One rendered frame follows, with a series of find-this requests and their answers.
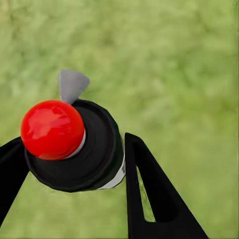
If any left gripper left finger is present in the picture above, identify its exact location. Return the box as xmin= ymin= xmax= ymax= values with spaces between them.
xmin=0 ymin=137 xmax=29 ymax=226

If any pesticide atomizer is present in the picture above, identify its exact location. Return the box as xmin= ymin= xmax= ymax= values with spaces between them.
xmin=20 ymin=69 xmax=125 ymax=193

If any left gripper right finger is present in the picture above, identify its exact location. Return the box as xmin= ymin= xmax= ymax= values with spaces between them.
xmin=124 ymin=133 xmax=209 ymax=239

